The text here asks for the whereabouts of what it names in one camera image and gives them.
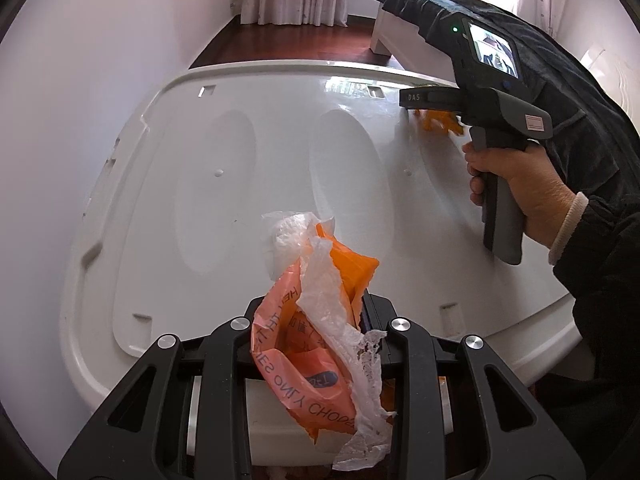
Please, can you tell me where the orange white plastic bag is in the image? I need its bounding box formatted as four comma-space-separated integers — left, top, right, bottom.
250, 211, 394, 471

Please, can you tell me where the black sleeved right forearm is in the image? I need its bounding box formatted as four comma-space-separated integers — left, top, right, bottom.
553, 195, 639, 479

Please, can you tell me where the right hand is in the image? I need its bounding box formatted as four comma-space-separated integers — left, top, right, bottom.
462, 142, 576, 248

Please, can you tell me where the white plastic bin lid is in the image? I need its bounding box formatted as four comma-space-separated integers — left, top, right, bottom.
60, 60, 579, 408

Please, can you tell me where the white bed frame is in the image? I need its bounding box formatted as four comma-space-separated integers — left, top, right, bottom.
370, 6, 454, 82

